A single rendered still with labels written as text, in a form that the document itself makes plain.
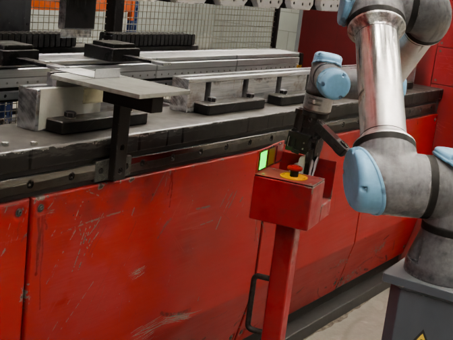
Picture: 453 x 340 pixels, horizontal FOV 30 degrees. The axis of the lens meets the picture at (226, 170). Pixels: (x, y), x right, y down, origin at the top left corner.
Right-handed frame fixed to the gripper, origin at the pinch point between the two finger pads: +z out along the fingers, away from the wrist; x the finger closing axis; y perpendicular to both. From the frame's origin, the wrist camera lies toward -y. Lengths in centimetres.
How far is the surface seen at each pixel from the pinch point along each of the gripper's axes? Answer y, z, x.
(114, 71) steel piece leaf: 41, -24, 41
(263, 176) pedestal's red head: 7.7, -3.0, 14.7
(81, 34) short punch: 51, -31, 41
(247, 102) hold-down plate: 28.6, -13.6, -19.9
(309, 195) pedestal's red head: -5.1, -1.8, 15.0
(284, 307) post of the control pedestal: -3.4, 32.3, 7.2
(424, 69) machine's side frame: 3, -20, -168
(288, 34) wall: 251, 33, -732
